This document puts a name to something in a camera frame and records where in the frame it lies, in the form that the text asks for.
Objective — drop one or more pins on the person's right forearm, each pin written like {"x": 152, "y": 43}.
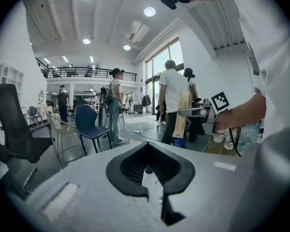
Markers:
{"x": 251, "y": 112}

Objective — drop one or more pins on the person's right hand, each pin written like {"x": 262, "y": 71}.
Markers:
{"x": 227, "y": 121}

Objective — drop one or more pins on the wooden slat platform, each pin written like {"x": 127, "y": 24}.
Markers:
{"x": 216, "y": 149}

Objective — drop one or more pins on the black office chair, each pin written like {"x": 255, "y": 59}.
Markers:
{"x": 12, "y": 120}

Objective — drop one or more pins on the blue chair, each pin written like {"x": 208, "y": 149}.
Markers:
{"x": 85, "y": 122}

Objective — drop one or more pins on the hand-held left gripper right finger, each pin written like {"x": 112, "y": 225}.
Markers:
{"x": 212, "y": 197}

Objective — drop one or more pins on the large glass window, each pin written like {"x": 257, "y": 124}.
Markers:
{"x": 162, "y": 59}

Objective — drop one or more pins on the white power strip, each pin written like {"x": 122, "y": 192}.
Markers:
{"x": 138, "y": 131}

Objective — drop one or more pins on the coat rack with jacket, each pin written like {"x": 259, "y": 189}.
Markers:
{"x": 146, "y": 100}

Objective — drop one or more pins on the large clear water bottle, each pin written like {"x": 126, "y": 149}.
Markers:
{"x": 229, "y": 140}
{"x": 218, "y": 136}

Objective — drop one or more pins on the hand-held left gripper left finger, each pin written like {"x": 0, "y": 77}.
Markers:
{"x": 91, "y": 202}

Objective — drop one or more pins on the white wall shelf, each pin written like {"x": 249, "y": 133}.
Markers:
{"x": 10, "y": 78}

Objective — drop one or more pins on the beige wooden piece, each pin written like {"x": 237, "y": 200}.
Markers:
{"x": 181, "y": 126}

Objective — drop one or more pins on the ceiling air conditioner unit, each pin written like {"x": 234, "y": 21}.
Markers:
{"x": 137, "y": 31}

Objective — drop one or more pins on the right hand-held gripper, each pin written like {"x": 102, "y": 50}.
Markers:
{"x": 220, "y": 103}

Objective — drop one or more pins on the white side table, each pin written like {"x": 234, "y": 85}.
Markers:
{"x": 2, "y": 171}

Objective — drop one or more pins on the black mezzanine railing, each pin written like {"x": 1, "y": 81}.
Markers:
{"x": 87, "y": 68}

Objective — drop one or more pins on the round ceiling light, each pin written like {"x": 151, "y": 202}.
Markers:
{"x": 86, "y": 41}
{"x": 149, "y": 11}
{"x": 126, "y": 47}

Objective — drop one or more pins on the translucent plastic bag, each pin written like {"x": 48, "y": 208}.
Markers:
{"x": 249, "y": 134}

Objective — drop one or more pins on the person's white shirt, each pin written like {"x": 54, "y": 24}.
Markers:
{"x": 275, "y": 45}

